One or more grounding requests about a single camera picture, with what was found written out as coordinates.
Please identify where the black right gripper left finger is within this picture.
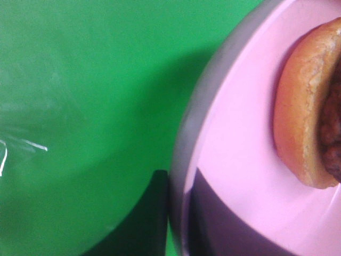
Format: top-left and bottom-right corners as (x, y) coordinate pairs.
(84, 170), (168, 256)

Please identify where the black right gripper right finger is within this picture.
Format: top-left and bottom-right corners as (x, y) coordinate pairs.
(188, 169), (293, 255)

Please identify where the pink plate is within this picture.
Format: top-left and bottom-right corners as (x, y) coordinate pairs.
(170, 1), (340, 255)

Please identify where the burger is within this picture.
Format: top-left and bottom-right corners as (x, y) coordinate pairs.
(273, 18), (340, 189)

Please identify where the green table mat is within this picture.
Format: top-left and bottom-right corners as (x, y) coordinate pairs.
(1, 1), (259, 255)

